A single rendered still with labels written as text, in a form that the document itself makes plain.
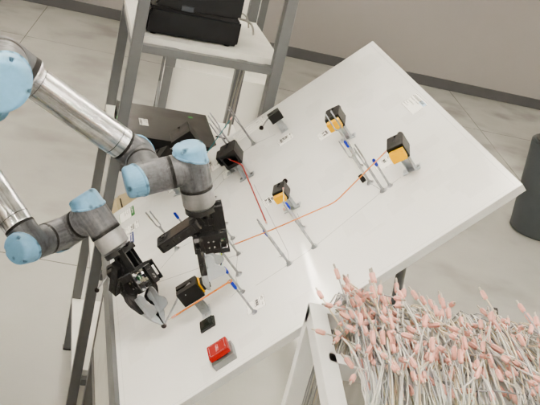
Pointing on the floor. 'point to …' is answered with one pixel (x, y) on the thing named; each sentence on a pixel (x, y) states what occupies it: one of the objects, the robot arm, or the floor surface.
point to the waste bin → (526, 210)
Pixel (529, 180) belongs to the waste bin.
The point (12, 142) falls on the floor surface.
